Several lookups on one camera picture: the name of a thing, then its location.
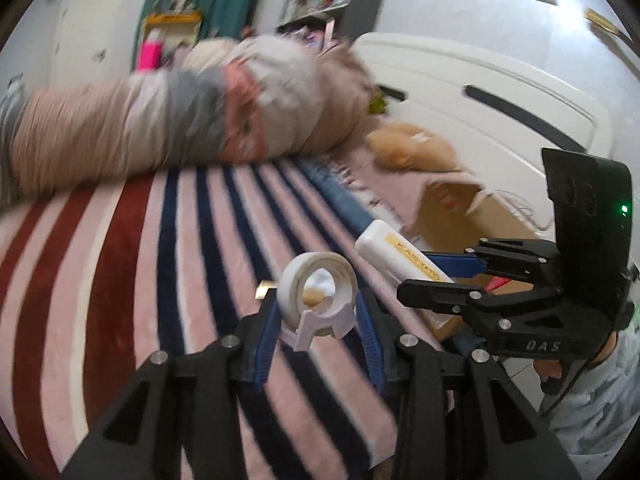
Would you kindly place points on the brown plush toy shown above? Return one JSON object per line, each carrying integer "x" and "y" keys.
{"x": 410, "y": 147}

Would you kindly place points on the rolled beige grey duvet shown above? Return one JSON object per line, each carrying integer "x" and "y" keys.
{"x": 175, "y": 110}

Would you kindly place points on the blue denim cloth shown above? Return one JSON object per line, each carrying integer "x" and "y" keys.
{"x": 340, "y": 195}

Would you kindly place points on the white headboard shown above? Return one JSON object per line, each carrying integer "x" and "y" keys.
{"x": 475, "y": 90}

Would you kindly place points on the cardboard box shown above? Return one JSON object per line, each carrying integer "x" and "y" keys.
{"x": 450, "y": 210}

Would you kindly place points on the white tape dispenser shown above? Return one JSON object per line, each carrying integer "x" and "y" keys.
{"x": 320, "y": 292}

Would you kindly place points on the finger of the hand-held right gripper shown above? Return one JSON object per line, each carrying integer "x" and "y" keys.
{"x": 445, "y": 294}
{"x": 450, "y": 265}

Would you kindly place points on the person's right forearm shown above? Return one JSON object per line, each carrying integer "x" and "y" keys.
{"x": 600, "y": 410}

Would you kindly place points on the pink bottle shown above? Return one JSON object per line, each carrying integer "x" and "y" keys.
{"x": 150, "y": 55}

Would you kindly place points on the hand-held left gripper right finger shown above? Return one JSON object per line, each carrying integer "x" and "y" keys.
{"x": 372, "y": 347}

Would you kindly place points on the person's right hand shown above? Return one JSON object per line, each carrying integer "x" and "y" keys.
{"x": 550, "y": 372}

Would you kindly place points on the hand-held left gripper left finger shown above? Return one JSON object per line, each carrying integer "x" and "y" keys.
{"x": 264, "y": 347}

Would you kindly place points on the pink bed sheet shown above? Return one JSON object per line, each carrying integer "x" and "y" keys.
{"x": 385, "y": 185}

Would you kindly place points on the white tube with yellow label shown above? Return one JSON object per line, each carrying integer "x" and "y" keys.
{"x": 400, "y": 255}

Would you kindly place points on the striped blanket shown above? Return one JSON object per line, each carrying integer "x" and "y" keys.
{"x": 125, "y": 285}

